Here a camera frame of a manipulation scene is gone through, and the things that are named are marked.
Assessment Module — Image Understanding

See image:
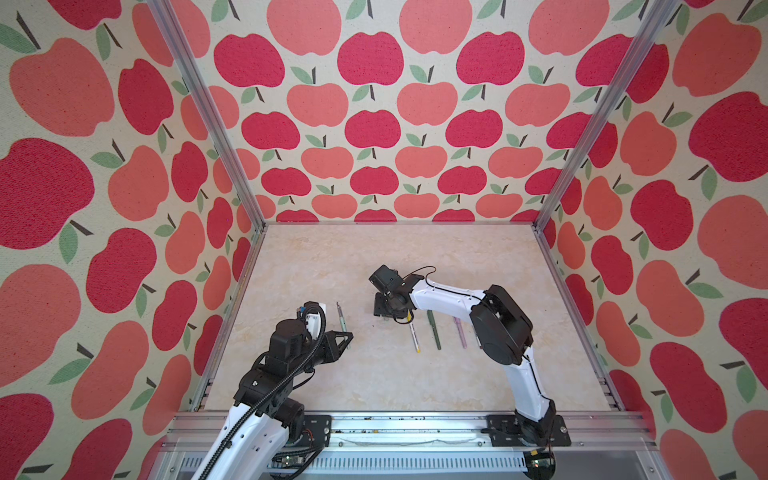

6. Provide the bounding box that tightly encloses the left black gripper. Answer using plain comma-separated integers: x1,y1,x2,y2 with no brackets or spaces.
287,330,353,377

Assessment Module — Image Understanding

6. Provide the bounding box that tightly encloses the light green pen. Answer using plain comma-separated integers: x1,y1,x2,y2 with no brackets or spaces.
336,302,349,333

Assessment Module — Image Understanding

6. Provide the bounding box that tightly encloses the white yellow-tipped pen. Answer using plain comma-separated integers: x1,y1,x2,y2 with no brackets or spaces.
409,322,421,353

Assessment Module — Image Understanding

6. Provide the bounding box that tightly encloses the dark green pen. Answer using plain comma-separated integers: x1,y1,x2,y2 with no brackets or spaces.
427,310,442,351

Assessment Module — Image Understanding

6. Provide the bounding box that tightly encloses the pink pen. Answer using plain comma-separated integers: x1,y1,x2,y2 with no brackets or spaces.
454,318,468,349

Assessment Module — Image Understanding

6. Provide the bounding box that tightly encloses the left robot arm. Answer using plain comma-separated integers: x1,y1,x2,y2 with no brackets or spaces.
193,311,354,479

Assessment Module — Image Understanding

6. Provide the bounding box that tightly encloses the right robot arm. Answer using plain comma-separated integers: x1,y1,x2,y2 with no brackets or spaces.
369,270,557,446

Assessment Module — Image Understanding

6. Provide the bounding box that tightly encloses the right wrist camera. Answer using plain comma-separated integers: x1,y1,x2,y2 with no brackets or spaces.
369,265,404,296

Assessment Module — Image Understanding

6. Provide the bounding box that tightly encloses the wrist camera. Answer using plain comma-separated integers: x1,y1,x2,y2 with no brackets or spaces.
297,307,321,340
369,265,404,296

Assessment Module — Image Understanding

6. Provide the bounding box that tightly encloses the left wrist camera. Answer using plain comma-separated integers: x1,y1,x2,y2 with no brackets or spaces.
297,307,321,340

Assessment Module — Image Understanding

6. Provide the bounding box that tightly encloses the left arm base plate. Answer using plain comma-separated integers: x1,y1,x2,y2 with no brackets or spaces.
293,415,333,449

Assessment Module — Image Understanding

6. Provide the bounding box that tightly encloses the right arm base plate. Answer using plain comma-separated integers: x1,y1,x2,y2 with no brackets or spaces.
481,415,572,448

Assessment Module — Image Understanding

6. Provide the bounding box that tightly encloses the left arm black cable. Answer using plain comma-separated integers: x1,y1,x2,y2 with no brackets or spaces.
197,301,328,480

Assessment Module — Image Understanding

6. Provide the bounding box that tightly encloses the aluminium front rail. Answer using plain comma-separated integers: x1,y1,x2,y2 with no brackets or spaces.
148,411,672,479

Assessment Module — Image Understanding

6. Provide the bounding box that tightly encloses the left aluminium corner post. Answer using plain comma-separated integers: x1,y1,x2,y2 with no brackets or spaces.
148,1,267,235

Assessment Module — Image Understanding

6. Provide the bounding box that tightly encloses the aluminium corner post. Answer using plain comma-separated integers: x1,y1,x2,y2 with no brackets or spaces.
148,1,267,235
533,0,682,234

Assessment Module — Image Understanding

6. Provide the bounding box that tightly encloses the right aluminium corner post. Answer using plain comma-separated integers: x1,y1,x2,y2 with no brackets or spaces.
533,0,682,234

